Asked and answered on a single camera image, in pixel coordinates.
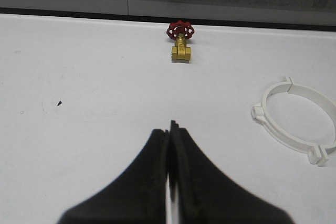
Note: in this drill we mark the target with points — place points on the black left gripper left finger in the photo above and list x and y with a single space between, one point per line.
136 196

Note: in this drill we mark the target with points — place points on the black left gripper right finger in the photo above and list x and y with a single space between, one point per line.
201 193

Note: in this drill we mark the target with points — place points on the white half pipe clamp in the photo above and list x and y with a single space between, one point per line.
279 110
317 153

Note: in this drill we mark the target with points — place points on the brass valve red handwheel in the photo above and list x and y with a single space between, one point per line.
180 32

